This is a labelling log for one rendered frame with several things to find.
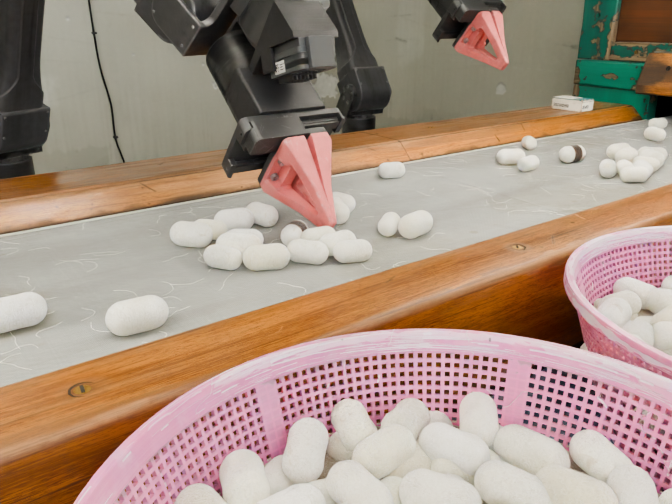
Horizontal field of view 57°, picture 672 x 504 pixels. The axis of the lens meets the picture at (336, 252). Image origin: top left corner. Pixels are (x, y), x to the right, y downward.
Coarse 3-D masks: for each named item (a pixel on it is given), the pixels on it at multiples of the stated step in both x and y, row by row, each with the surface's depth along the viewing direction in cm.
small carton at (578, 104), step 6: (558, 96) 111; (564, 96) 111; (570, 96) 111; (552, 102) 110; (558, 102) 109; (564, 102) 108; (570, 102) 108; (576, 102) 107; (582, 102) 106; (588, 102) 107; (558, 108) 110; (564, 108) 109; (570, 108) 108; (576, 108) 107; (582, 108) 106; (588, 108) 107
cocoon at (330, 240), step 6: (324, 234) 49; (330, 234) 49; (336, 234) 49; (342, 234) 49; (348, 234) 49; (324, 240) 49; (330, 240) 48; (336, 240) 49; (342, 240) 49; (330, 246) 48; (330, 252) 49
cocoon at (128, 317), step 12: (132, 300) 37; (144, 300) 37; (156, 300) 37; (108, 312) 36; (120, 312) 36; (132, 312) 36; (144, 312) 37; (156, 312) 37; (168, 312) 38; (108, 324) 36; (120, 324) 36; (132, 324) 36; (144, 324) 37; (156, 324) 37
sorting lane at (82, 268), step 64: (640, 128) 106; (256, 192) 67; (384, 192) 67; (448, 192) 67; (512, 192) 67; (576, 192) 67; (640, 192) 67; (0, 256) 50; (64, 256) 50; (128, 256) 50; (192, 256) 50; (384, 256) 50; (64, 320) 39; (192, 320) 39; (0, 384) 32
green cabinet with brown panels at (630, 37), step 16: (592, 0) 118; (608, 0) 115; (624, 0) 114; (640, 0) 112; (656, 0) 110; (592, 16) 118; (608, 16) 116; (624, 16) 115; (640, 16) 112; (656, 16) 110; (592, 32) 119; (608, 32) 116; (624, 32) 115; (640, 32) 113; (656, 32) 111; (592, 48) 120; (608, 48) 117; (624, 48) 115; (640, 48) 112; (656, 48) 110
